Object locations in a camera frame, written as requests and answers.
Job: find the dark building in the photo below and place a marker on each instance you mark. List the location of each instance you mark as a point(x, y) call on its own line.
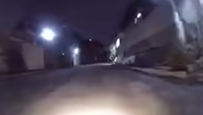
point(93, 51)

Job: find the dark asphalt road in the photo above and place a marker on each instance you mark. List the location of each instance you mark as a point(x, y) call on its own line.
point(91, 84)

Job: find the street lamp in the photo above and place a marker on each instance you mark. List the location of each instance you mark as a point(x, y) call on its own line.
point(48, 34)

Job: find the pale kerb strip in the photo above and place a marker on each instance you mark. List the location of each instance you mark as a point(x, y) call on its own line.
point(177, 73)

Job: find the long pale wall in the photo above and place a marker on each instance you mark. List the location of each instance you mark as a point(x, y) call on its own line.
point(148, 41)

